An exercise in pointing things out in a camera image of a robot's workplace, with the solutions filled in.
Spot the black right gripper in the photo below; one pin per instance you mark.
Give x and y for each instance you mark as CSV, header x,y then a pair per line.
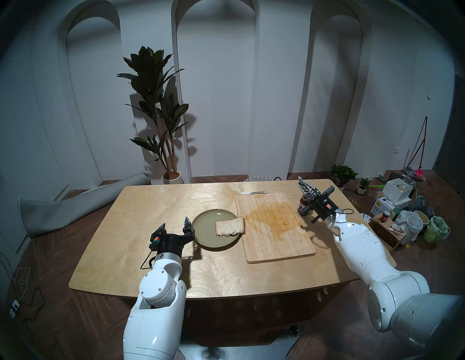
x,y
325,207

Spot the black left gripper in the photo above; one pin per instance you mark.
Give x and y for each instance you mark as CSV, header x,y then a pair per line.
x,y
170,243

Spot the round green plate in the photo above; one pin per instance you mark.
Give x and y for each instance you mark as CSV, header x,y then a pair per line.
x,y
205,228

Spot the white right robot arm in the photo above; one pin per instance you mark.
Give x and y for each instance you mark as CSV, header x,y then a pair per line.
x,y
367,250

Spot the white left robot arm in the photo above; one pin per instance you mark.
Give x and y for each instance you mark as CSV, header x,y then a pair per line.
x,y
160,286

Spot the metal robot base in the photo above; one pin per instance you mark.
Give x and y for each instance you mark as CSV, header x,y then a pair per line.
x,y
254,348

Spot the glass jam jar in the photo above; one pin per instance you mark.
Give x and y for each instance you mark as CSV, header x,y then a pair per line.
x,y
302,208

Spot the slice of bread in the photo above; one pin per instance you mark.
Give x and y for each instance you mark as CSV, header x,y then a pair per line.
x,y
229,227

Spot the bushy small potted plant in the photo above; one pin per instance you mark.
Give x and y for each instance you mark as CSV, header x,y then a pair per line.
x,y
343,173

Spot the wooden cutting board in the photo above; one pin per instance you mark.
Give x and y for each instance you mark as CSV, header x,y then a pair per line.
x,y
269,225

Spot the tiny potted plant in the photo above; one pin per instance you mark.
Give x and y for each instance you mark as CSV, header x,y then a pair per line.
x,y
362,187

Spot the white patterned bowl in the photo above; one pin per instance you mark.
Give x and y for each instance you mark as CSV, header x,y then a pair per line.
x,y
367,217

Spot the white and yellow carton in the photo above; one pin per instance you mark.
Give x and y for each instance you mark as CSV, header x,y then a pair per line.
x,y
381,208

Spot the open white box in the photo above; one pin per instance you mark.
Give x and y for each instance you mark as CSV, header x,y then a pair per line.
x,y
396,192

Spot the rolled grey mat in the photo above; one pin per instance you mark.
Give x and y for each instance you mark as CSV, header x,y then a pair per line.
x,y
72,207

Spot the white plastic bag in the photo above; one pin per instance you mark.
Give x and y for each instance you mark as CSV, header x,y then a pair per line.
x,y
410,221

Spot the teal vase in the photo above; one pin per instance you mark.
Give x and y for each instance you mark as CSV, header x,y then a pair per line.
x,y
420,201

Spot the beige bucket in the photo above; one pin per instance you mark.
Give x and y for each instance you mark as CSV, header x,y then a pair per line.
x,y
421,217

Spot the dark door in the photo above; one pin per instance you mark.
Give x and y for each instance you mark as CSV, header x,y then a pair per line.
x,y
452,145

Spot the tall potted leafy plant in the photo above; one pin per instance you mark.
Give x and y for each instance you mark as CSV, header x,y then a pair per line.
x,y
150,72

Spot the white power strip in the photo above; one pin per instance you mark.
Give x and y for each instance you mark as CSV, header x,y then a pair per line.
x,y
13,308

